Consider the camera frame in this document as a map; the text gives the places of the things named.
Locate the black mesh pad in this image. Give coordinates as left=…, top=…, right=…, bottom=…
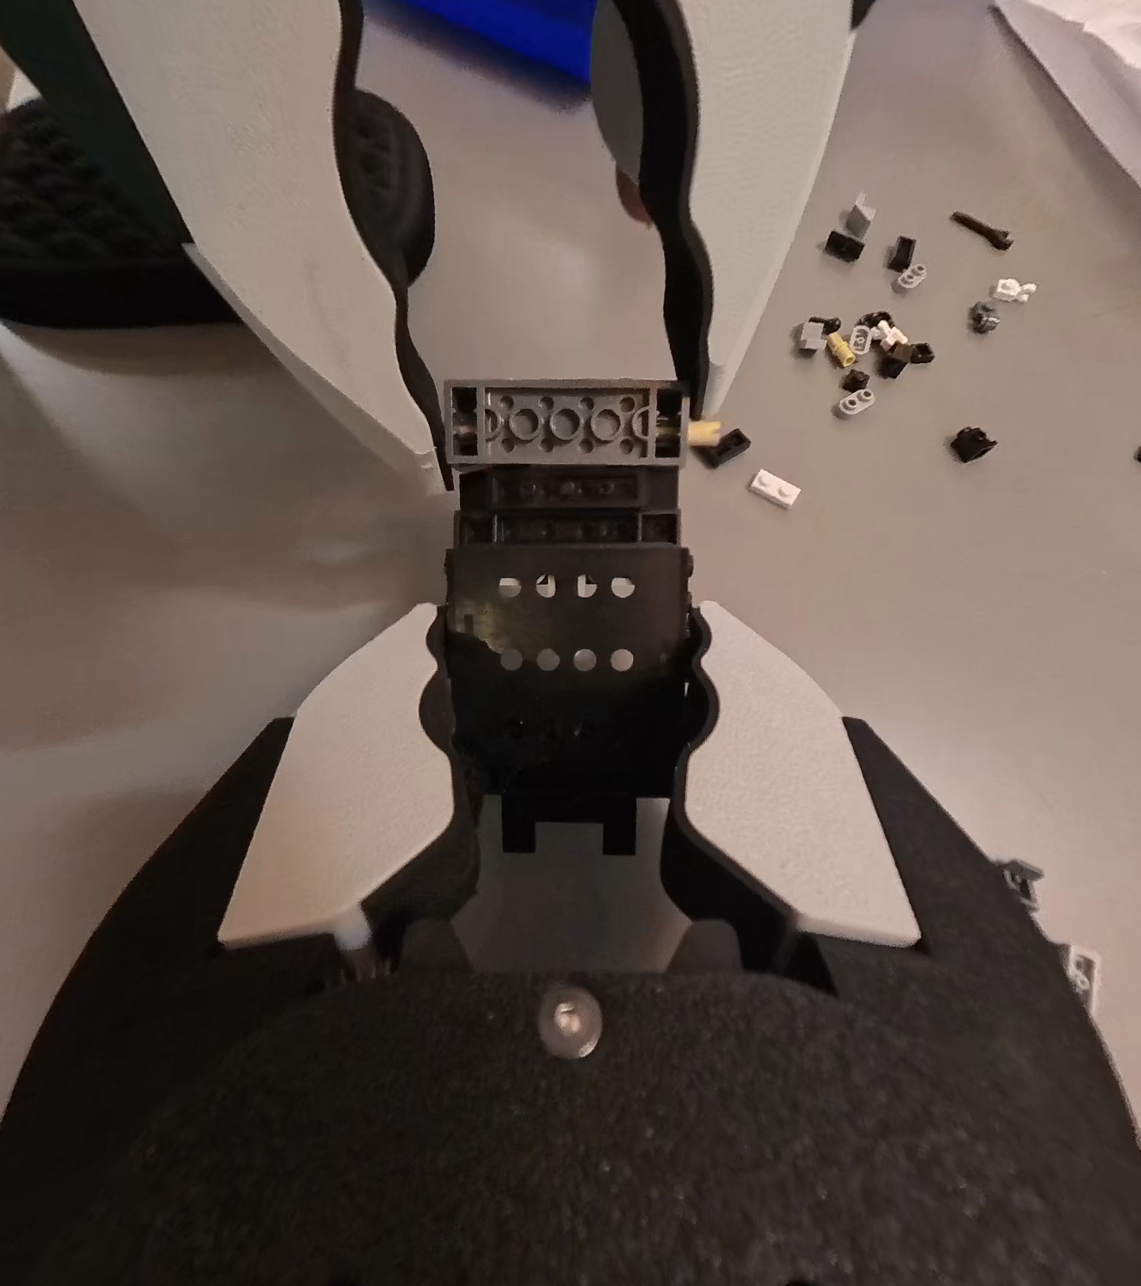
left=0, top=93, right=438, bottom=331

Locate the pile of small loose bricks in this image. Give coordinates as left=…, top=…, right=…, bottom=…
left=795, top=190, right=1141, bottom=475

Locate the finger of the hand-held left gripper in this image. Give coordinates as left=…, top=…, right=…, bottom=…
left=69, top=0, right=458, bottom=493
left=635, top=0, right=859, bottom=423

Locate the white printed paper bag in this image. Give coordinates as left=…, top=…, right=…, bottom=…
left=991, top=0, right=1141, bottom=243

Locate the black grey brick assembly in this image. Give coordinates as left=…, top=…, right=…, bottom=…
left=440, top=379, right=726, bottom=859

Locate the grey desk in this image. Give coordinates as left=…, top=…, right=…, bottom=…
left=0, top=0, right=1141, bottom=1278

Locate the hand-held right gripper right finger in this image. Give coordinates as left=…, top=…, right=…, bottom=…
left=666, top=601, right=927, bottom=949

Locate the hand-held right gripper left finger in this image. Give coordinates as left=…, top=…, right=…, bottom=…
left=217, top=601, right=489, bottom=968

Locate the blue plastic bin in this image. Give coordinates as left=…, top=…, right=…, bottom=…
left=399, top=0, right=600, bottom=80

